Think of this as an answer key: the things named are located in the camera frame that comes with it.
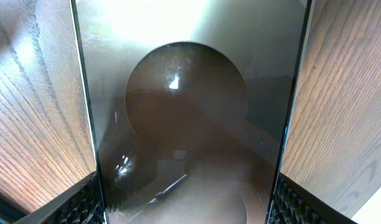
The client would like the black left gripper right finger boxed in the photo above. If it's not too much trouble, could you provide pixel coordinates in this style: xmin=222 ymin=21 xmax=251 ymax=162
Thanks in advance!
xmin=267 ymin=174 xmax=356 ymax=224

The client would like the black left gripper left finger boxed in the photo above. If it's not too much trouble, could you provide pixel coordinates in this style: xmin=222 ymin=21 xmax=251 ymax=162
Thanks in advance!
xmin=14 ymin=172 xmax=105 ymax=224

